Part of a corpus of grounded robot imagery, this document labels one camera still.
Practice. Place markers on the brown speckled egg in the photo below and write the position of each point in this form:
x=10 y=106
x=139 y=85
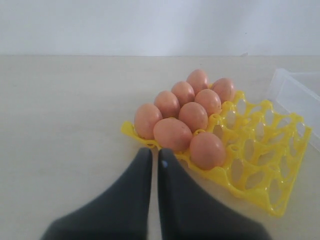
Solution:
x=194 y=116
x=210 y=101
x=225 y=89

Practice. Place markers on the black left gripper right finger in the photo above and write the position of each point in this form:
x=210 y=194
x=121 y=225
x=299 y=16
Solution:
x=187 y=212

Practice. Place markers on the clear plastic box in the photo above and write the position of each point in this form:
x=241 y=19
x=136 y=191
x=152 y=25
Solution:
x=298 y=92

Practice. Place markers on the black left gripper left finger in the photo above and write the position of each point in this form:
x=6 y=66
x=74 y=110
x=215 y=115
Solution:
x=119 y=213

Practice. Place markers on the yellow plastic egg tray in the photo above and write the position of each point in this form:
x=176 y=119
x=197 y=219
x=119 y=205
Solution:
x=263 y=151

